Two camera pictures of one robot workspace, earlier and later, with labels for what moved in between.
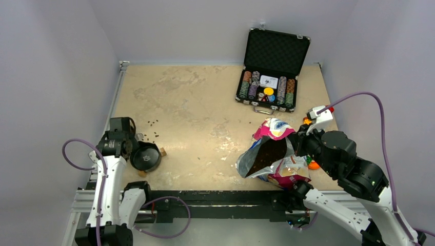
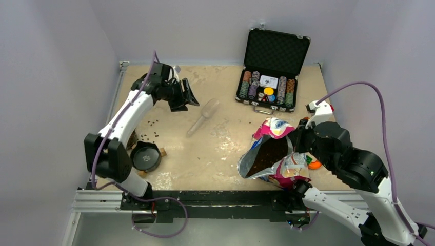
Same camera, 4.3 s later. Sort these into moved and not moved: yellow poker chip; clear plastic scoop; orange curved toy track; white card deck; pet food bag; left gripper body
Moved: left gripper body; clear plastic scoop
Not moved: orange curved toy track; pet food bag; white card deck; yellow poker chip
